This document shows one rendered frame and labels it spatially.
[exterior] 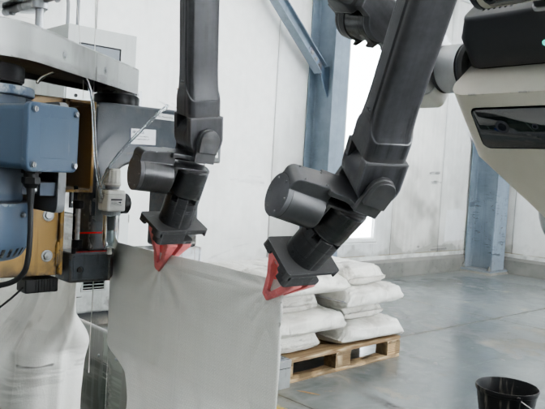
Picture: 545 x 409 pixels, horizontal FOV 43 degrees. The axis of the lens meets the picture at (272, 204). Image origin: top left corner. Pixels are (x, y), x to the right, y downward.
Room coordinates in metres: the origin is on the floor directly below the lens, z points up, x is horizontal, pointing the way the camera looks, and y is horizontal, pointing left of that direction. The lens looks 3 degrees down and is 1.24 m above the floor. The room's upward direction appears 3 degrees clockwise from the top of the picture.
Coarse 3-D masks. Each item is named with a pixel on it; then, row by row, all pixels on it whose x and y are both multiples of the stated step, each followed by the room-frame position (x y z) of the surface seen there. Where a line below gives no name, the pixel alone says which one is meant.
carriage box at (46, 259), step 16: (48, 96) 1.20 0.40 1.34; (64, 208) 1.22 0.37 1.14; (48, 224) 1.20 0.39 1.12; (32, 240) 1.18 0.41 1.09; (48, 240) 1.20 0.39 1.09; (32, 256) 1.19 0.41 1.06; (48, 256) 1.20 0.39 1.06; (0, 272) 1.15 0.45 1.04; (16, 272) 1.17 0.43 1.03; (32, 272) 1.19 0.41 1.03; (48, 272) 1.20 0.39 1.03
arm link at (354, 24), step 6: (354, 12) 1.23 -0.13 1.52; (360, 12) 1.22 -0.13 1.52; (348, 18) 1.25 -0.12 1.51; (354, 18) 1.23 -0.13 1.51; (360, 18) 1.22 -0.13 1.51; (348, 24) 1.25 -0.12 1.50; (354, 24) 1.23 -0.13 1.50; (360, 24) 1.22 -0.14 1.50; (348, 30) 1.26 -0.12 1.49; (354, 30) 1.24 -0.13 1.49; (360, 30) 1.23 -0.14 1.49; (354, 36) 1.26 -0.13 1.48; (360, 36) 1.24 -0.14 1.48; (366, 36) 1.23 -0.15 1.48; (354, 42) 1.28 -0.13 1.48; (360, 42) 1.28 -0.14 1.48; (372, 42) 1.24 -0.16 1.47; (378, 42) 1.24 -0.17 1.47
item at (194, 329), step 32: (128, 256) 1.28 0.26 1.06; (160, 256) 1.20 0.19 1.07; (128, 288) 1.28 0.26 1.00; (160, 288) 1.19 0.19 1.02; (192, 288) 1.12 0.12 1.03; (224, 288) 1.06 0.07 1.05; (256, 288) 1.00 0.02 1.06; (128, 320) 1.27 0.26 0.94; (160, 320) 1.19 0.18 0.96; (192, 320) 1.11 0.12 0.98; (224, 320) 1.05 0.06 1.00; (256, 320) 1.00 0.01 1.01; (128, 352) 1.27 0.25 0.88; (160, 352) 1.19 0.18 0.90; (192, 352) 1.11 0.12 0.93; (224, 352) 1.05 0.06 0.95; (256, 352) 1.00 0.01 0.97; (128, 384) 1.20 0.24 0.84; (160, 384) 1.16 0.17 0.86; (192, 384) 1.11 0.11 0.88; (224, 384) 1.05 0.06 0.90; (256, 384) 0.99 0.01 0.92
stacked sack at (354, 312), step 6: (324, 306) 4.55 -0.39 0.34; (360, 306) 4.56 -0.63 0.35; (366, 306) 4.59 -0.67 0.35; (372, 306) 4.64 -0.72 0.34; (378, 306) 4.68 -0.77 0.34; (342, 312) 4.45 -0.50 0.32; (348, 312) 4.46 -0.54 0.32; (354, 312) 4.48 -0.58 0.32; (360, 312) 4.51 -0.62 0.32; (366, 312) 4.58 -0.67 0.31; (372, 312) 4.63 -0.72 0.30; (378, 312) 4.67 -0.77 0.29; (348, 318) 4.48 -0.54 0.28; (354, 318) 4.53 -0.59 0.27
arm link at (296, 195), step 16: (288, 176) 0.84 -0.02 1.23; (304, 176) 0.84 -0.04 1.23; (320, 176) 0.86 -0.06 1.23; (336, 176) 0.88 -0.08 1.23; (272, 192) 0.86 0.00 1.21; (288, 192) 0.83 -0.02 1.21; (304, 192) 0.84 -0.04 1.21; (320, 192) 0.85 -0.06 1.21; (336, 192) 0.84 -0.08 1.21; (352, 192) 0.87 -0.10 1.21; (368, 192) 0.83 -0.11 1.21; (384, 192) 0.83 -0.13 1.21; (272, 208) 0.85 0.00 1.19; (288, 208) 0.83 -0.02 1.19; (304, 208) 0.84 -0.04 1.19; (320, 208) 0.85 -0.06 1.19; (352, 208) 0.85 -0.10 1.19; (368, 208) 0.85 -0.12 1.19; (384, 208) 0.84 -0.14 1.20; (304, 224) 0.86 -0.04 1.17
